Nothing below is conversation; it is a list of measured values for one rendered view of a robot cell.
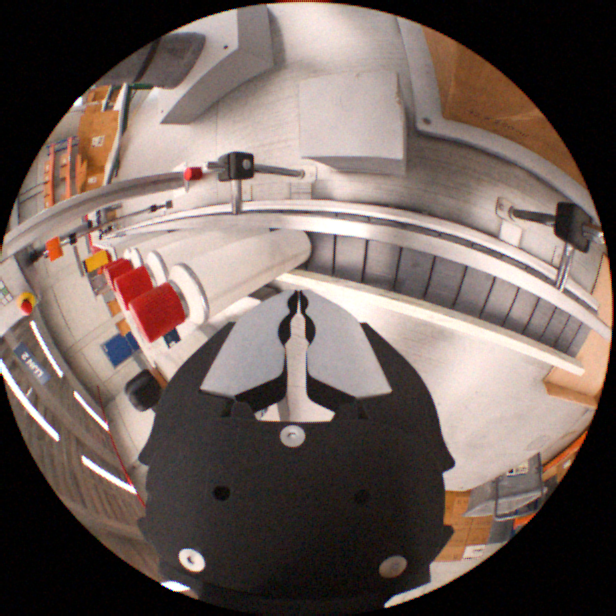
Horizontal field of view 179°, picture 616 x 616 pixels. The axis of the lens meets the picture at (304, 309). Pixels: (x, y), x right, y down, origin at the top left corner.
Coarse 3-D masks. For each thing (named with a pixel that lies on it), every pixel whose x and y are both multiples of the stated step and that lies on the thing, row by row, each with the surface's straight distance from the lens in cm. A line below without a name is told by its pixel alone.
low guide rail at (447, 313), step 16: (288, 272) 24; (304, 272) 24; (320, 288) 22; (336, 288) 22; (352, 288) 21; (368, 288) 22; (384, 304) 21; (400, 304) 21; (416, 304) 21; (432, 304) 22; (432, 320) 21; (448, 320) 22; (464, 320) 22; (480, 320) 24; (480, 336) 23; (496, 336) 24; (512, 336) 26; (528, 352) 28; (544, 352) 29; (560, 352) 34; (576, 368) 37
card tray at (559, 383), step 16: (608, 272) 48; (608, 288) 49; (608, 304) 51; (608, 320) 54; (592, 336) 51; (592, 352) 55; (608, 352) 61; (560, 368) 49; (592, 368) 59; (544, 384) 48; (560, 384) 53; (576, 384) 59; (592, 384) 66; (576, 400) 58; (592, 400) 70
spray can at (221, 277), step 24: (240, 240) 20; (264, 240) 20; (288, 240) 22; (192, 264) 15; (216, 264) 15; (240, 264) 16; (264, 264) 18; (288, 264) 21; (168, 288) 14; (192, 288) 14; (216, 288) 15; (240, 288) 16; (144, 312) 14; (168, 312) 14; (192, 312) 15; (216, 312) 16; (144, 336) 15
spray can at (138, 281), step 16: (192, 240) 22; (208, 240) 22; (224, 240) 23; (160, 256) 20; (176, 256) 20; (192, 256) 20; (128, 272) 20; (144, 272) 20; (160, 272) 19; (128, 288) 19; (144, 288) 19; (128, 304) 19
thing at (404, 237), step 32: (160, 224) 39; (192, 224) 28; (224, 224) 22; (256, 224) 19; (288, 224) 17; (320, 224) 15; (352, 224) 14; (384, 224) 15; (448, 256) 14; (480, 256) 15; (544, 288) 18
